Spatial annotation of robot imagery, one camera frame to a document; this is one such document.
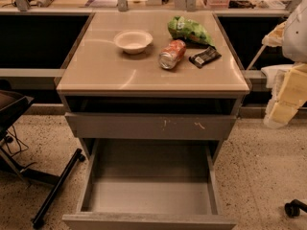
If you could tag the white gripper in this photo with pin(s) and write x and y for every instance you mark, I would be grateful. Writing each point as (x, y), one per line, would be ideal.
(296, 37)

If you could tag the orange soda can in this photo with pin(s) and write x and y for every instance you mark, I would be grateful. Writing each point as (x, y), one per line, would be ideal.
(171, 55)

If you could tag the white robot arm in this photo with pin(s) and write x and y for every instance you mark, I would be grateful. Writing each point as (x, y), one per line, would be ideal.
(289, 88)

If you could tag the grey drawer cabinet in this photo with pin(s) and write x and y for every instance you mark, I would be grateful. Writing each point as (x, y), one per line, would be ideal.
(101, 78)

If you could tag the open grey drawer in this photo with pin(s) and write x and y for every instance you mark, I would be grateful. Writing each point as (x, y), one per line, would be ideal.
(149, 185)

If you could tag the closed grey drawer front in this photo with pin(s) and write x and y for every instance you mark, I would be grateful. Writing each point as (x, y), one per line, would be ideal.
(150, 126)

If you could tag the black snack bar packet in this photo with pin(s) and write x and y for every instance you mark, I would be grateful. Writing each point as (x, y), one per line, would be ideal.
(204, 57)

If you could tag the black chair caster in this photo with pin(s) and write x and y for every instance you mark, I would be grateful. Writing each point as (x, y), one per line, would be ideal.
(293, 208)

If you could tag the green chip bag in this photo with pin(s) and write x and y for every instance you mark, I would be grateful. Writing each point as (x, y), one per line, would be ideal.
(180, 27)

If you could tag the white bowl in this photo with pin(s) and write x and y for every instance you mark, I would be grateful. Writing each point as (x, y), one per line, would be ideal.
(133, 42)

